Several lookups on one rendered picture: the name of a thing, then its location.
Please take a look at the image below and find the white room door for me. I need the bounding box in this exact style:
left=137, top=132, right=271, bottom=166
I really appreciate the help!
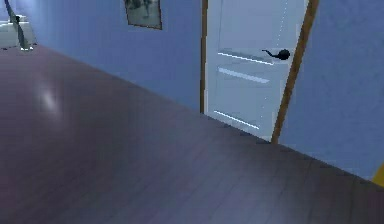
left=199, top=0, right=320, bottom=145

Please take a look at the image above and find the yellow furniture corner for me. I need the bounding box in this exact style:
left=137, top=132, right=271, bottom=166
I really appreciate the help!
left=371, top=162, right=384, bottom=188

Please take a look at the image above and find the black door handle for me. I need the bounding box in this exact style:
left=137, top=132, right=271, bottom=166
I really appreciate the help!
left=261, top=48, right=291, bottom=62

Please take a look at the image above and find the framed grey wall picture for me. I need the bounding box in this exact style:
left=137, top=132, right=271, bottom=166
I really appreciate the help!
left=123, top=0, right=163, bottom=31

